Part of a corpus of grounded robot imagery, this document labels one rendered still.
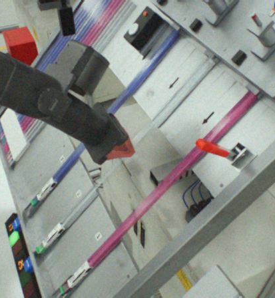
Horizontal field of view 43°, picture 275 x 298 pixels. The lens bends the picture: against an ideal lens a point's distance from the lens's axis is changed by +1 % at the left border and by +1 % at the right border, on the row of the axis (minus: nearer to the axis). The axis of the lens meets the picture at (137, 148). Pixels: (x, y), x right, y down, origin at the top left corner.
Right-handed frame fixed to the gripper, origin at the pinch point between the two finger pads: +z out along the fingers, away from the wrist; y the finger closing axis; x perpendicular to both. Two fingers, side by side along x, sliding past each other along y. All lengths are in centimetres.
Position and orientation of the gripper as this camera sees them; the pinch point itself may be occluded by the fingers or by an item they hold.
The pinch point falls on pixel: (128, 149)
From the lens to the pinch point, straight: 64.9
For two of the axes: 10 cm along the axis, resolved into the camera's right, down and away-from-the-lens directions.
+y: -4.5, -6.3, 6.4
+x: -6.9, 6.9, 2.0
